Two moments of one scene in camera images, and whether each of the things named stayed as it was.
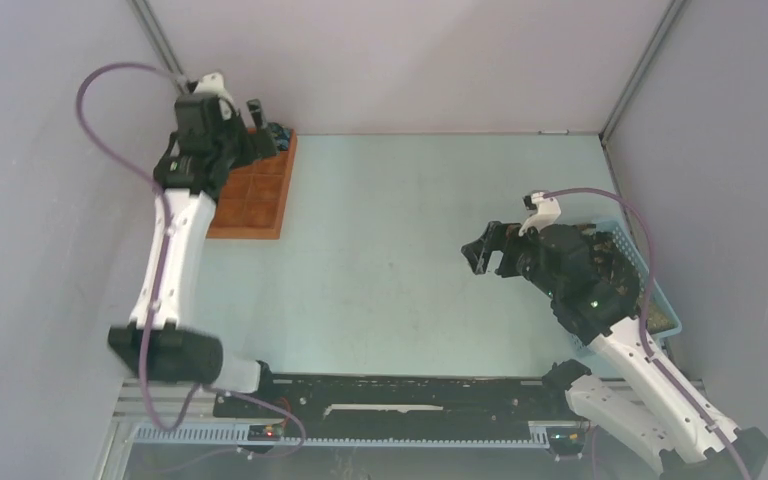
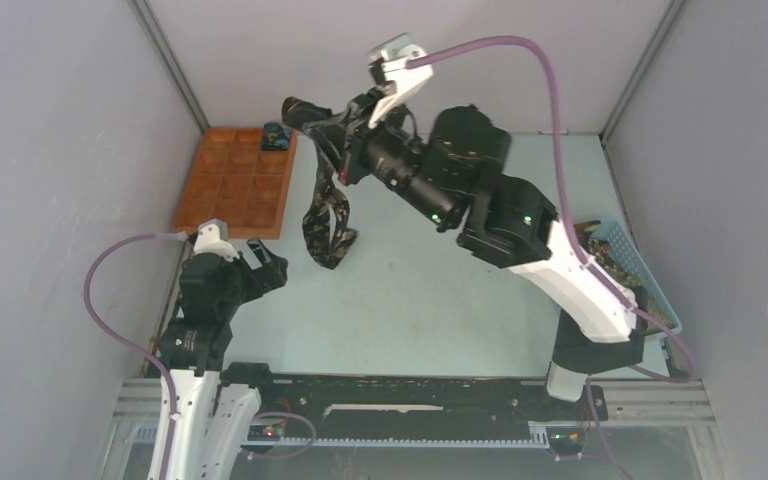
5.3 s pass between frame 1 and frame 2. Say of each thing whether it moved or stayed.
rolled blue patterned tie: stayed
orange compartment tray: stayed
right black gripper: moved
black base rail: stayed
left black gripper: moved
